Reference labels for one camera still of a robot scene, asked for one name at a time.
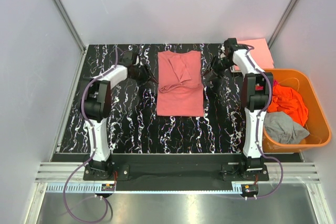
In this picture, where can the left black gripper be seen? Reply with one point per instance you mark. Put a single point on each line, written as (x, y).
(142, 73)

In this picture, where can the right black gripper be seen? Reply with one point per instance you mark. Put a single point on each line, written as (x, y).
(214, 67)

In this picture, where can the salmon red t shirt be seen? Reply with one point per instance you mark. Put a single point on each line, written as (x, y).
(180, 90)

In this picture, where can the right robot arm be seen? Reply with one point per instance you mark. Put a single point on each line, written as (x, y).
(255, 99)

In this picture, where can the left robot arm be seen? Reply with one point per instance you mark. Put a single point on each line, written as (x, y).
(96, 105)

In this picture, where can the magenta t shirt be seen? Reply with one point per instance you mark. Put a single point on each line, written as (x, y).
(259, 87)

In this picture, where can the folded light pink t shirt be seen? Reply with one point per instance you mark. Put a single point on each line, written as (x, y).
(260, 52)

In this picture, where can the orange t shirt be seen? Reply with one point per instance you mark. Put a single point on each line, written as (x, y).
(289, 101)

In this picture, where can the grey t shirt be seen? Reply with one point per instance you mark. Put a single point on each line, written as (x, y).
(283, 129)

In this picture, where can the orange plastic basket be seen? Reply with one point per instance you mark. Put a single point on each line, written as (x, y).
(317, 124)

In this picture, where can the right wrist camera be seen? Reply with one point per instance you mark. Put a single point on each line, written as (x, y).
(222, 53)

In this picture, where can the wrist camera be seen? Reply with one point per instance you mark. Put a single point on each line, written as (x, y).
(135, 60)
(222, 53)

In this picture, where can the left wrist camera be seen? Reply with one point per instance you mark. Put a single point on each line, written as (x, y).
(135, 60)

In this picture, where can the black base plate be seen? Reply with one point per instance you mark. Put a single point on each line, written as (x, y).
(228, 167)

